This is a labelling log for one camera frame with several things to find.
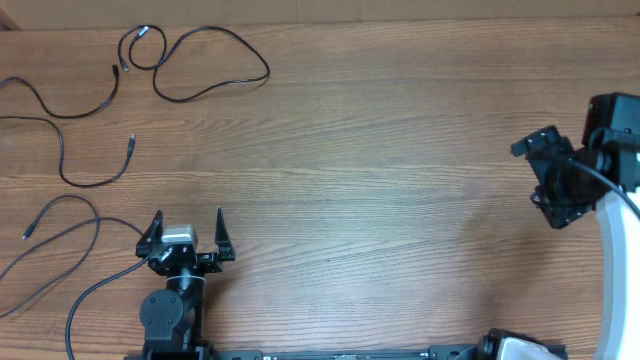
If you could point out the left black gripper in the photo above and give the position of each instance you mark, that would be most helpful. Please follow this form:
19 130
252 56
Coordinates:
212 262

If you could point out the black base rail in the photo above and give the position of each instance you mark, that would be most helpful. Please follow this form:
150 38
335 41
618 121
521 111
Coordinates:
434 352

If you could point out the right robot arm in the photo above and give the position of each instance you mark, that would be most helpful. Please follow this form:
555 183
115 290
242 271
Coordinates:
603 177

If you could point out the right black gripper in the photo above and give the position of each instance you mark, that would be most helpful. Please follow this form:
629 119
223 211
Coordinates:
569 207

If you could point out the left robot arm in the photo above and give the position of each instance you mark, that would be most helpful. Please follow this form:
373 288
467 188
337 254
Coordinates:
173 317

